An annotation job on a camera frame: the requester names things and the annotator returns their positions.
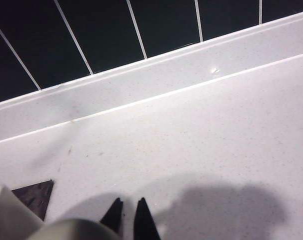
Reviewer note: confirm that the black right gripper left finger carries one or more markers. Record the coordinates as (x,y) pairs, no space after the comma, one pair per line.
(114,215)

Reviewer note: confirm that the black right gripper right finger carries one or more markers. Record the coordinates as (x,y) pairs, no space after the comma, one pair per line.
(144,222)

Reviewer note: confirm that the pale green ceramic mug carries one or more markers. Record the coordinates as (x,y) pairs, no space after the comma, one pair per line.
(14,220)

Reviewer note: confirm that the black kitchen sink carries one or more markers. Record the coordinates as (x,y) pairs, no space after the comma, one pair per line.
(37,197)

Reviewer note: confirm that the white backsplash ledge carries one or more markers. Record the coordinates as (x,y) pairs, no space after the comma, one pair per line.
(146,77)

